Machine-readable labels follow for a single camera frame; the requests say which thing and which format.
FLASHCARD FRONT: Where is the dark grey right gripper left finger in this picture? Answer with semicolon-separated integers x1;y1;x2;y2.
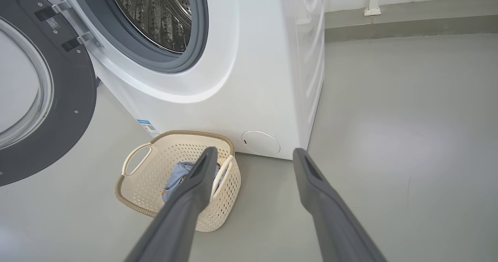
124;146;218;262

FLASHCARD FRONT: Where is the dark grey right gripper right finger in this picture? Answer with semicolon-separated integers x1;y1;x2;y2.
293;148;388;262

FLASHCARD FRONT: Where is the blue garment with cream lining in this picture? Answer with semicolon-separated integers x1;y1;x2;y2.
161;161;227;203

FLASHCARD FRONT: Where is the black round glass washer door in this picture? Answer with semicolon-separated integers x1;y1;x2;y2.
0;0;98;187

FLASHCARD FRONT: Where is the white front-load washing machine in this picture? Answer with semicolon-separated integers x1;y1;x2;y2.
23;0;326;161

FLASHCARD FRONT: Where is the stainless steel washing machine drum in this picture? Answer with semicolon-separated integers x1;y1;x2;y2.
106;0;193;54

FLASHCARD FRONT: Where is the silver door hinge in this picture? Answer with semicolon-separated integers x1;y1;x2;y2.
34;0;103;53

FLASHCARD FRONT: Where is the cream perforated laundry basket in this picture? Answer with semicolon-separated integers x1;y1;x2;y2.
115;130;242;232

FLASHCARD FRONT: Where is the blue energy label sticker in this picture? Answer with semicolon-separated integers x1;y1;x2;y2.
136;119;161;138

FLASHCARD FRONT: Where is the round white filter cover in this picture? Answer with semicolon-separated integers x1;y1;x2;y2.
242;131;281;156

